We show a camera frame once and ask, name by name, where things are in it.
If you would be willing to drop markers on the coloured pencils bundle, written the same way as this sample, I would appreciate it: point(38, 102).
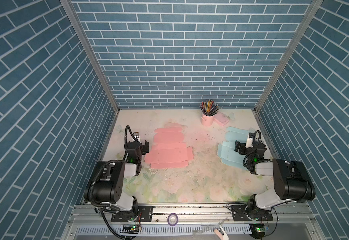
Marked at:
point(209, 108)

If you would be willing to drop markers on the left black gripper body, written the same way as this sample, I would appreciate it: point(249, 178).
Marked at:
point(144, 147)

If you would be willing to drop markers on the pink metal pencil cup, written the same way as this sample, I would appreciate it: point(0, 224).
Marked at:
point(207, 120)

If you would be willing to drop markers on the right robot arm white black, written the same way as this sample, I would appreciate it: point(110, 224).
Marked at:
point(291, 181)

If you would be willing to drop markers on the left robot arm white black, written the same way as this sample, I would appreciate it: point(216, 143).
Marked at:
point(105, 188)

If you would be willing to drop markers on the light blue flat paper box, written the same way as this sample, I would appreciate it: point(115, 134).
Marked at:
point(226, 150)

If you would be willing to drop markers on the white tool on rail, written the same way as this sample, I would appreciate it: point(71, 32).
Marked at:
point(218, 230)

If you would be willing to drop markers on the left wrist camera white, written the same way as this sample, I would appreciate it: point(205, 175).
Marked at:
point(136, 136)

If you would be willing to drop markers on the pink paper box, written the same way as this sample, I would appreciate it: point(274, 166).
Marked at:
point(169, 149)

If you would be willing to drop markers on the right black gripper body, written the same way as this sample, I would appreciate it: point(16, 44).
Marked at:
point(239, 146)

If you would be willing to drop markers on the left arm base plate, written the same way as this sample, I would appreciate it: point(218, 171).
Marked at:
point(136, 214)

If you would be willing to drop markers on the pink pencil case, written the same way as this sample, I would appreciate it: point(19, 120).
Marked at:
point(221, 119)

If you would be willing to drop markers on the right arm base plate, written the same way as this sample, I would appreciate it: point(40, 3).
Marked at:
point(245, 213)

